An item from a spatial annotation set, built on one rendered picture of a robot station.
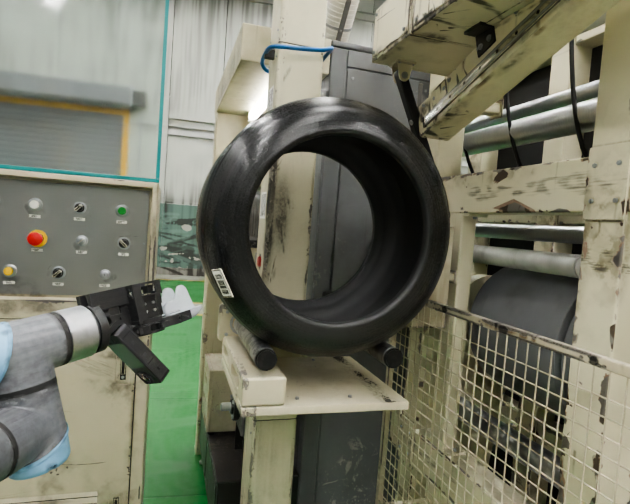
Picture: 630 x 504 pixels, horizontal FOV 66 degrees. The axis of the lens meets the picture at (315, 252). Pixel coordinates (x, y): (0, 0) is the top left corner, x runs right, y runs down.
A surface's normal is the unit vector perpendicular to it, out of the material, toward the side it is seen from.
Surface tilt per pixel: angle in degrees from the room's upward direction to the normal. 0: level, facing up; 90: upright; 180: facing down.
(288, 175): 90
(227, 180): 76
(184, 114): 90
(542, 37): 162
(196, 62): 90
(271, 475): 90
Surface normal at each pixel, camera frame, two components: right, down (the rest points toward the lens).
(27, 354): 0.81, -0.15
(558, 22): 0.02, 0.97
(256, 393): 0.29, 0.07
